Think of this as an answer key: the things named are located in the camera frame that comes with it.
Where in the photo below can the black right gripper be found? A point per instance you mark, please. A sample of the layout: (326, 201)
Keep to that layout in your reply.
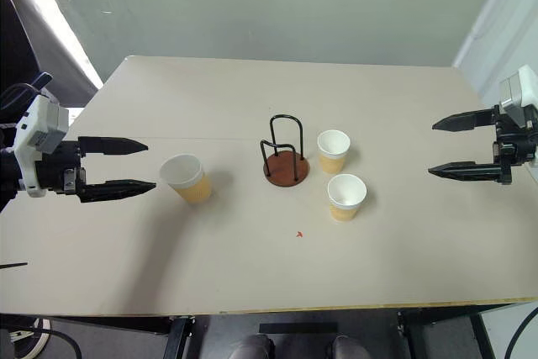
(515, 144)

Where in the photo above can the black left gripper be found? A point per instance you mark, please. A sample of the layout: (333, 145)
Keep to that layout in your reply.
(59, 170)

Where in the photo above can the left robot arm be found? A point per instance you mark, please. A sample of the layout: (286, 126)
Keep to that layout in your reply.
(6, 165)

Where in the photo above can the yellow and white paper cup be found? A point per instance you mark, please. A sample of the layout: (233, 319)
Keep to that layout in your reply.
(342, 212)
(332, 163)
(195, 191)

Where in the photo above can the thin black stick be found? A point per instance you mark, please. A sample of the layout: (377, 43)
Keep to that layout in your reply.
(12, 265)

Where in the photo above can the white round floor object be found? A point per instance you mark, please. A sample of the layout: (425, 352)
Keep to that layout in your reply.
(35, 344)

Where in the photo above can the dark grey rounded shape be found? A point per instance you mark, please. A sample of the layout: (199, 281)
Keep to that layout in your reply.
(254, 348)
(349, 348)

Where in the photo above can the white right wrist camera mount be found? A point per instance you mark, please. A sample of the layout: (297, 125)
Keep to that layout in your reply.
(515, 94)

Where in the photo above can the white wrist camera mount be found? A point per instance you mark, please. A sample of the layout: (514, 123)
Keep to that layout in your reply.
(40, 128)
(515, 94)

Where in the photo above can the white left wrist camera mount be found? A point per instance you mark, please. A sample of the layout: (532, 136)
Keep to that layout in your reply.
(40, 128)

